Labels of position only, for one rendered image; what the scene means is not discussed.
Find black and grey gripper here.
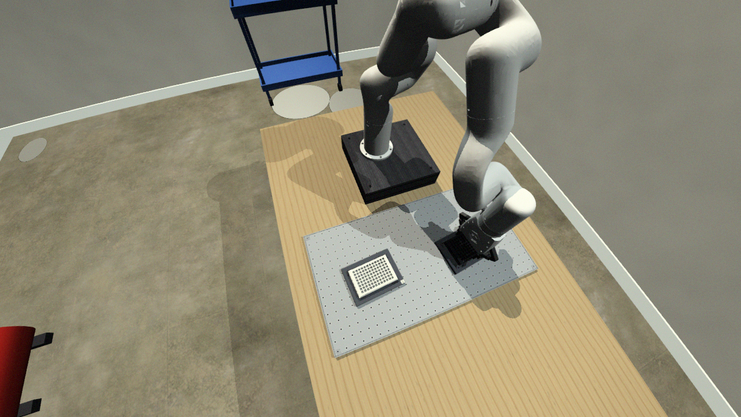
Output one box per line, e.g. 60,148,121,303
456,211,506,262

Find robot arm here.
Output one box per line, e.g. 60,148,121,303
360,0,542,237

